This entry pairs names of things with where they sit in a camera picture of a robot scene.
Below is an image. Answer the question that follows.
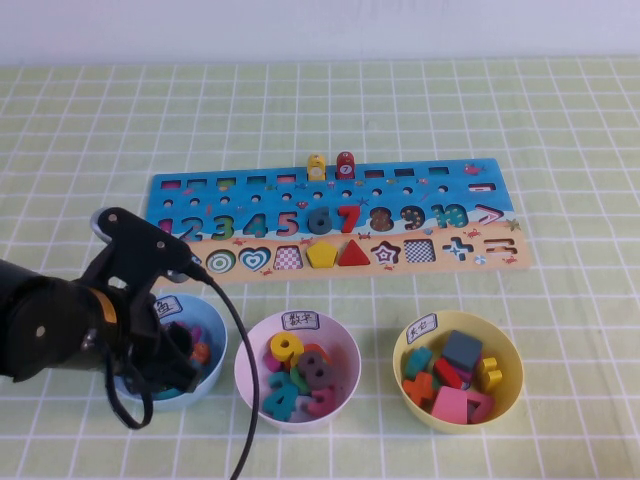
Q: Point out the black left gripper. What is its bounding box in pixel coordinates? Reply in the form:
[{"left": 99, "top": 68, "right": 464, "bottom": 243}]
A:
[{"left": 113, "top": 281, "right": 202, "bottom": 394}]

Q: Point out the paper label on blue bowl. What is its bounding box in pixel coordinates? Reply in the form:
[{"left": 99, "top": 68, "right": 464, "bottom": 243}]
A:
[{"left": 152, "top": 297, "right": 183, "bottom": 318}]

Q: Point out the light blue bowl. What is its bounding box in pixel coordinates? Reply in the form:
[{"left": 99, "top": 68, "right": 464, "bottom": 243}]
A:
[{"left": 110, "top": 293, "right": 229, "bottom": 413}]

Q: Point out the green number piece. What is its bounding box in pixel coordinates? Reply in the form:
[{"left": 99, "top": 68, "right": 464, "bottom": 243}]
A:
[{"left": 289, "top": 366, "right": 312, "bottom": 395}]

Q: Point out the paper label on pink bowl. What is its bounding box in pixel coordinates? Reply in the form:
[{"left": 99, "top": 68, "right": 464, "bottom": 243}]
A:
[{"left": 282, "top": 310, "right": 321, "bottom": 333}]

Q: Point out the pink bowl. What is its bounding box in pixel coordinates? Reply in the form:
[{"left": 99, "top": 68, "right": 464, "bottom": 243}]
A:
[{"left": 233, "top": 310, "right": 362, "bottom": 434}]

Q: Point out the wooden number puzzle board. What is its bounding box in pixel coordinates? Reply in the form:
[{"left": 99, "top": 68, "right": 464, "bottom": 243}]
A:
[{"left": 133, "top": 158, "right": 532, "bottom": 291}]

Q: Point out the paper label on yellow bowl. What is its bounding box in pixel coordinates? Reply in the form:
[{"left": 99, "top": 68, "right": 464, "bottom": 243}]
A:
[{"left": 405, "top": 313, "right": 441, "bottom": 345}]

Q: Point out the yellow bowl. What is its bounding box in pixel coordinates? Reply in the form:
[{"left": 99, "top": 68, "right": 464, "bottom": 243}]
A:
[{"left": 392, "top": 310, "right": 525, "bottom": 436}]

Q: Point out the teal fish block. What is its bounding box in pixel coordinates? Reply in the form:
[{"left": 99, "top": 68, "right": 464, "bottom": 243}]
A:
[{"left": 151, "top": 383, "right": 195, "bottom": 402}]

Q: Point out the yellow number nine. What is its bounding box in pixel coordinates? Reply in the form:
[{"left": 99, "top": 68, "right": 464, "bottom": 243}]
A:
[{"left": 269, "top": 333, "right": 305, "bottom": 372}]

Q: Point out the teal number four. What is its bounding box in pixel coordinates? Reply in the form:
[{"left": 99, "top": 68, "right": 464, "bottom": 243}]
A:
[{"left": 261, "top": 371, "right": 307, "bottom": 422}]

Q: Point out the grey-brown number eight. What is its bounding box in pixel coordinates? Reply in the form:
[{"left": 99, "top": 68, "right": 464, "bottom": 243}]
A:
[{"left": 296, "top": 350, "right": 337, "bottom": 390}]

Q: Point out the magenta number three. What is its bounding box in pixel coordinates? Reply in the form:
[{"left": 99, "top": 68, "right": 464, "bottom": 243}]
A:
[{"left": 306, "top": 388, "right": 338, "bottom": 419}]

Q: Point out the yellow pentagon block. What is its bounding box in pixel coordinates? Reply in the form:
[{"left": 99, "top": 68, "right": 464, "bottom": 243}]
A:
[{"left": 306, "top": 241, "right": 337, "bottom": 271}]

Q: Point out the grey-blue number six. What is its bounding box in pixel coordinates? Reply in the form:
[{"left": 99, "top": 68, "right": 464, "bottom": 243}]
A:
[{"left": 307, "top": 207, "right": 335, "bottom": 236}]

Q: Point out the red triangle block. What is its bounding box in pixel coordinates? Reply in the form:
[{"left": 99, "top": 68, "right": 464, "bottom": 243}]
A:
[{"left": 337, "top": 239, "right": 372, "bottom": 268}]

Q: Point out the red number seven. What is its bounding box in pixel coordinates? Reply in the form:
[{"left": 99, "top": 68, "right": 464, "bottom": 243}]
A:
[{"left": 337, "top": 205, "right": 362, "bottom": 235}]

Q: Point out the teal plus sign block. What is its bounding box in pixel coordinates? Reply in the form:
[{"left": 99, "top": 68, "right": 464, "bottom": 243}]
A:
[{"left": 402, "top": 346, "right": 434, "bottom": 382}]

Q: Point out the orange cross sign block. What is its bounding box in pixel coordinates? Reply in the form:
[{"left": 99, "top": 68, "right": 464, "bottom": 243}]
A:
[{"left": 402, "top": 371, "right": 436, "bottom": 407}]

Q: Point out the red fish block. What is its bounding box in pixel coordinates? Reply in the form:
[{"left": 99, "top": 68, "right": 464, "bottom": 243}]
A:
[{"left": 335, "top": 151, "right": 357, "bottom": 181}]

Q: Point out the red rectangular block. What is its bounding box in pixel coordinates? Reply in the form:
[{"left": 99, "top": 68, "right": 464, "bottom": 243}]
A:
[{"left": 432, "top": 357, "right": 465, "bottom": 392}]

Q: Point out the pink trapezoid block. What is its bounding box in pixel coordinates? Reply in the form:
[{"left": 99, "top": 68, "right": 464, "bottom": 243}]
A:
[{"left": 430, "top": 385, "right": 470, "bottom": 422}]

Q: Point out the dark grey square block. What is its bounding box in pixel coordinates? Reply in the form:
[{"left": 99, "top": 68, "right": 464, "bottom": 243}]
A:
[{"left": 441, "top": 330, "right": 485, "bottom": 374}]

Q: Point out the pink greater-than sign block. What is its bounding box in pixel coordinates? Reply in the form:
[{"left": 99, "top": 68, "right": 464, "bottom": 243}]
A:
[{"left": 466, "top": 391, "right": 497, "bottom": 425}]

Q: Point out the yellow equals sign block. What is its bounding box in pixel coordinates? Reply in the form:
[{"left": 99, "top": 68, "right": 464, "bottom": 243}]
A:
[{"left": 474, "top": 356, "right": 504, "bottom": 395}]

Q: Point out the green checked tablecloth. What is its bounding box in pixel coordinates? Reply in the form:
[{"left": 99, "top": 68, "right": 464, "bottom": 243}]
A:
[{"left": 0, "top": 58, "right": 640, "bottom": 480}]

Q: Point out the thin black cable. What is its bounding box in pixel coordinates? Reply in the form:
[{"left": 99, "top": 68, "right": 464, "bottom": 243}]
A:
[{"left": 101, "top": 344, "right": 154, "bottom": 432}]

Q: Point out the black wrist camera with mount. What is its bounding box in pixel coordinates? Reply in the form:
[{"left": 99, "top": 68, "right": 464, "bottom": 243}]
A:
[{"left": 82, "top": 206, "right": 204, "bottom": 302}]

